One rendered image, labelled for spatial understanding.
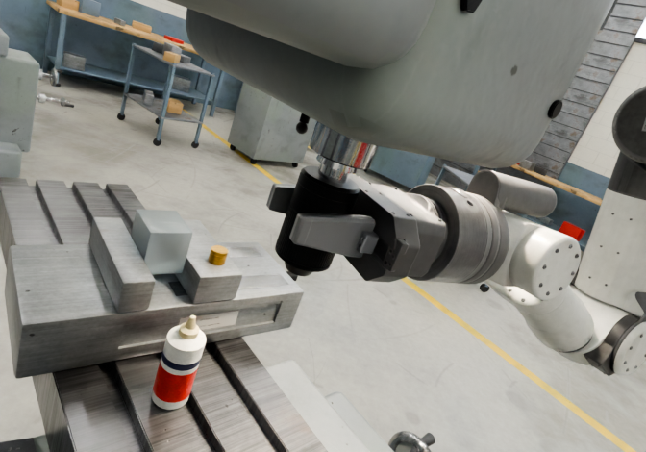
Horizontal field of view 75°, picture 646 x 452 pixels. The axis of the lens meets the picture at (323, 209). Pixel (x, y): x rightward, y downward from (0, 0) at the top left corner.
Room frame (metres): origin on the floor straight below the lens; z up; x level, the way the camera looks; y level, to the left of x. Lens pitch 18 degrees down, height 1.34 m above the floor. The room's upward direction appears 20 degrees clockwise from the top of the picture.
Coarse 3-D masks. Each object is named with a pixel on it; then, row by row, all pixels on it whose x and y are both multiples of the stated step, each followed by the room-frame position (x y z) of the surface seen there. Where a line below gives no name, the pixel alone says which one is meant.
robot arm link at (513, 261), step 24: (480, 192) 0.40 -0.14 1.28; (504, 192) 0.39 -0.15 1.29; (528, 192) 0.41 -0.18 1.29; (552, 192) 0.44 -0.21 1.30; (504, 216) 0.38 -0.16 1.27; (504, 240) 0.36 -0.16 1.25; (528, 240) 0.38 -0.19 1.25; (552, 240) 0.37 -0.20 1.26; (576, 240) 0.39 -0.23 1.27; (504, 264) 0.38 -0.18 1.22; (528, 264) 0.37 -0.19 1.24; (552, 264) 0.37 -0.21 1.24; (576, 264) 0.39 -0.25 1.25; (528, 288) 0.37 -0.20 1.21; (552, 288) 0.38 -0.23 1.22
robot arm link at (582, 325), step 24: (576, 288) 0.57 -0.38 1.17; (552, 312) 0.44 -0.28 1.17; (576, 312) 0.47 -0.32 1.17; (600, 312) 0.52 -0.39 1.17; (624, 312) 0.52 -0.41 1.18; (552, 336) 0.47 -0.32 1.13; (576, 336) 0.47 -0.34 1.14; (600, 336) 0.49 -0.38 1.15; (576, 360) 0.50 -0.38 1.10; (600, 360) 0.47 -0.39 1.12
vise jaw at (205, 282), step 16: (192, 224) 0.56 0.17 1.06; (192, 240) 0.51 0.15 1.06; (208, 240) 0.53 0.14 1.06; (192, 256) 0.47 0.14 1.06; (208, 256) 0.49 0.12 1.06; (192, 272) 0.45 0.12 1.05; (208, 272) 0.45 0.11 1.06; (224, 272) 0.46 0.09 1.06; (240, 272) 0.48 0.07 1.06; (192, 288) 0.44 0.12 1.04; (208, 288) 0.44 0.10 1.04; (224, 288) 0.46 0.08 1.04
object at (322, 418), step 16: (272, 368) 0.55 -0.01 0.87; (288, 368) 0.57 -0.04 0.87; (288, 384) 0.53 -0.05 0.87; (304, 384) 0.55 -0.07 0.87; (304, 400) 0.51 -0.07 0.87; (320, 400) 0.53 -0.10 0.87; (304, 416) 0.48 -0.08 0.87; (320, 416) 0.49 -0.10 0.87; (336, 416) 0.51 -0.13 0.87; (320, 432) 0.47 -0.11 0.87; (336, 432) 0.48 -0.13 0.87; (352, 432) 0.49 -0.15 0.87; (48, 448) 0.32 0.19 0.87; (336, 448) 0.45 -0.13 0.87; (352, 448) 0.46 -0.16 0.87
